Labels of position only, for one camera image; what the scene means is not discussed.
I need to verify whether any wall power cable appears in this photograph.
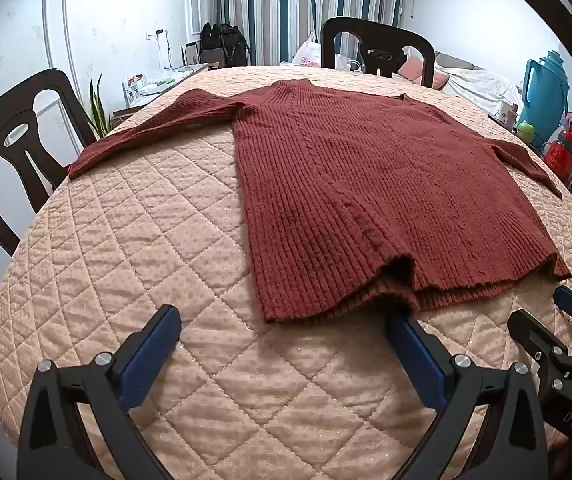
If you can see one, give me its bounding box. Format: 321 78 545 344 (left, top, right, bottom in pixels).
146 29 173 72

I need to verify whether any small cardboard box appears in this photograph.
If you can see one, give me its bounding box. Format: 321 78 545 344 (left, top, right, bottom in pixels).
496 100 519 126

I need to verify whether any beige quilted blanket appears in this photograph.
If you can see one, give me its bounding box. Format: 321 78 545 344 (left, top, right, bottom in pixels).
0 66 572 480

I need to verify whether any teal thermos jug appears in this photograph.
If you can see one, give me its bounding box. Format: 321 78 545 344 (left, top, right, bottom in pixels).
522 50 570 143

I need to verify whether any red bottle with lid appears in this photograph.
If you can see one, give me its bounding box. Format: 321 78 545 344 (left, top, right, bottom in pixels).
541 130 572 186

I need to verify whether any pink pillow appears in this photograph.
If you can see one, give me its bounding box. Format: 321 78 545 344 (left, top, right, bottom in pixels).
397 57 449 88

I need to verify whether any black backpack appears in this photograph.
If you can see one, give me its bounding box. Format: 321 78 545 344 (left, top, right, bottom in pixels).
218 23 251 67

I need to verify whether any green potted plant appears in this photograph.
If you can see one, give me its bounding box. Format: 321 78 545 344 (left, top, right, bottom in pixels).
87 74 113 138

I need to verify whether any red knit sweater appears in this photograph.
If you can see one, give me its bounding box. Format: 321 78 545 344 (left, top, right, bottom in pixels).
67 80 572 324

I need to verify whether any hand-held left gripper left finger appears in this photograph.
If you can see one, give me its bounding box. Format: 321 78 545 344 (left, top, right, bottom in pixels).
17 304 183 480

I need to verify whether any black bag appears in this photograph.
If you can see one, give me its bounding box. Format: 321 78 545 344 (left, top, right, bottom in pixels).
200 22 222 53

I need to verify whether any white plastic bag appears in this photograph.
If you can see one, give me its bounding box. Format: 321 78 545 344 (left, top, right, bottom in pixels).
292 32 323 67

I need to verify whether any dark wooden chair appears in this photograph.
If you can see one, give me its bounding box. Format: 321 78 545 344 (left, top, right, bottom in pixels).
320 16 437 88
0 68 98 257

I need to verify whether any bed with white sheet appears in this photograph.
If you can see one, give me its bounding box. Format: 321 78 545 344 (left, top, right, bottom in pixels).
433 52 524 121

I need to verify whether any striped curtain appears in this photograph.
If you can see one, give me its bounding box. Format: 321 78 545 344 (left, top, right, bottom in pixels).
206 0 407 68

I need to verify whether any white low cabinet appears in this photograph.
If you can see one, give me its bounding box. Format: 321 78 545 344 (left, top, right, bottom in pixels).
111 62 222 118

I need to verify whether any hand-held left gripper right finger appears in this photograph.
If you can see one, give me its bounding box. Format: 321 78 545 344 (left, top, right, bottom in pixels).
385 310 549 480

